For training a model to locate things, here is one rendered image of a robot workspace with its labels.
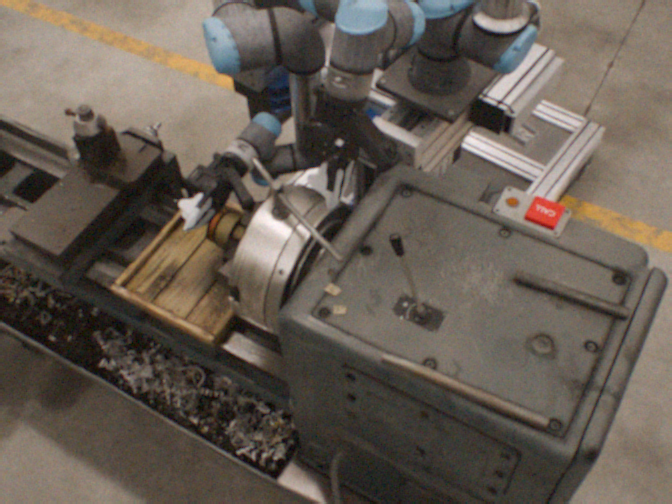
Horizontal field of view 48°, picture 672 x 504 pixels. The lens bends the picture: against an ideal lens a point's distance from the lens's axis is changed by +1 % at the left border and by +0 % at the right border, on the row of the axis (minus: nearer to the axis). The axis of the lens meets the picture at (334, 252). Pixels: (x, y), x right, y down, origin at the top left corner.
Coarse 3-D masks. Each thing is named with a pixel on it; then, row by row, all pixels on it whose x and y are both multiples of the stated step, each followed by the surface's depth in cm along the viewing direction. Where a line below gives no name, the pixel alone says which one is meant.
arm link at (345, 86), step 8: (328, 64) 120; (328, 72) 120; (336, 72) 118; (328, 80) 120; (336, 80) 118; (344, 80) 118; (352, 80) 118; (360, 80) 118; (368, 80) 119; (328, 88) 120; (336, 88) 119; (344, 88) 119; (352, 88) 119; (360, 88) 119; (368, 88) 120; (336, 96) 120; (344, 96) 119; (352, 96) 119; (360, 96) 120
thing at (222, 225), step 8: (216, 216) 165; (224, 216) 165; (232, 216) 164; (240, 216) 164; (208, 224) 165; (216, 224) 164; (224, 224) 163; (232, 224) 162; (240, 224) 164; (208, 232) 165; (216, 232) 163; (224, 232) 163; (232, 232) 163; (240, 232) 163; (216, 240) 164; (224, 240) 163
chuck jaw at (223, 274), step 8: (232, 240) 162; (224, 248) 161; (232, 248) 160; (224, 256) 158; (232, 256) 158; (224, 264) 157; (224, 272) 154; (224, 280) 155; (232, 288) 152; (232, 296) 154
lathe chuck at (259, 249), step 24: (288, 192) 153; (312, 192) 156; (264, 216) 149; (288, 216) 148; (240, 240) 149; (264, 240) 147; (240, 264) 148; (264, 264) 146; (240, 288) 150; (264, 288) 147; (240, 312) 156; (264, 312) 150
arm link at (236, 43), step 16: (224, 0) 163; (240, 0) 159; (224, 16) 154; (240, 16) 154; (256, 16) 153; (272, 16) 153; (208, 32) 153; (224, 32) 152; (240, 32) 152; (256, 32) 152; (272, 32) 153; (208, 48) 160; (224, 48) 152; (240, 48) 152; (256, 48) 153; (272, 48) 154; (224, 64) 154; (240, 64) 155; (256, 64) 156; (272, 64) 157
